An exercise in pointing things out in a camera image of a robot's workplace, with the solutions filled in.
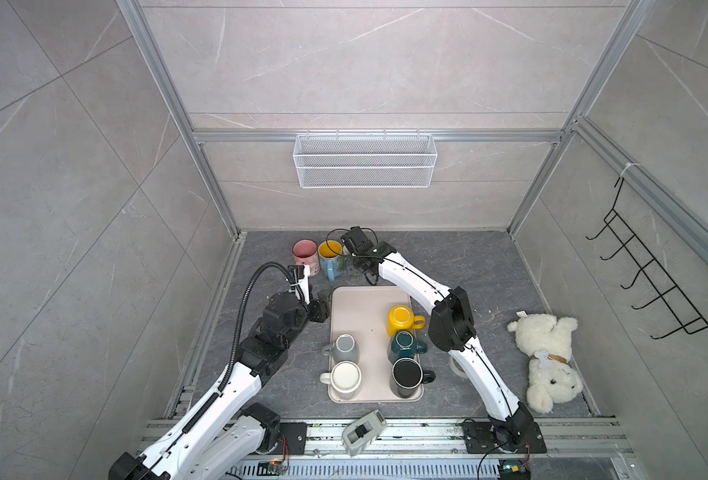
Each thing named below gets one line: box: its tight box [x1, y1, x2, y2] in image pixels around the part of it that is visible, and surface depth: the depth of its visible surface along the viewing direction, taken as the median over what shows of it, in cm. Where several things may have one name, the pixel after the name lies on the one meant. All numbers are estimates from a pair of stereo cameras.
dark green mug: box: [387, 329, 428, 364], surface depth 81 cm
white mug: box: [319, 360, 362, 400], surface depth 78 cm
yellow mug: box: [386, 305, 426, 337], surface depth 87 cm
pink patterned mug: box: [292, 238, 320, 277], surface depth 102 cm
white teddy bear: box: [507, 313, 583, 414], surface depth 81 cm
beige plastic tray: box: [328, 286, 425, 403], surface depth 84 cm
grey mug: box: [321, 333, 360, 364], surface depth 81 cm
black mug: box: [391, 357, 436, 398], surface depth 76 cm
